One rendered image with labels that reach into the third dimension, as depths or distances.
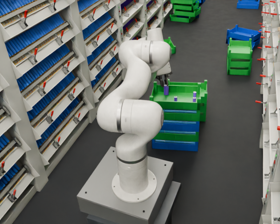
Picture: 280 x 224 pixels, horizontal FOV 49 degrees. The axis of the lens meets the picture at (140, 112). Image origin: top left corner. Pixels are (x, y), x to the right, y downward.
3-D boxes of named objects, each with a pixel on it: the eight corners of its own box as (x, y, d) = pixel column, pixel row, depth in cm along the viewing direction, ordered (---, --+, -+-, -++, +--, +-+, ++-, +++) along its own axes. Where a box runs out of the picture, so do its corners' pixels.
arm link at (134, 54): (138, 118, 100) (90, 114, 103) (141, 141, 109) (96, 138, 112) (156, 34, 135) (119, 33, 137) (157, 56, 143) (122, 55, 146)
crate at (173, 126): (151, 129, 198) (150, 119, 194) (155, 111, 215) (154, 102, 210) (198, 132, 193) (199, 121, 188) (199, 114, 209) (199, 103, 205)
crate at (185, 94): (150, 108, 189) (149, 97, 185) (154, 91, 206) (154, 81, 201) (200, 110, 184) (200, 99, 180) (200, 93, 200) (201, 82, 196)
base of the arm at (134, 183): (102, 190, 130) (97, 158, 119) (129, 162, 142) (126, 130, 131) (140, 210, 121) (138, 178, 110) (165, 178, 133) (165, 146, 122)
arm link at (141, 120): (119, 141, 126) (114, 91, 112) (165, 144, 123) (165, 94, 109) (113, 162, 117) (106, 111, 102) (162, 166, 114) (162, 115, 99)
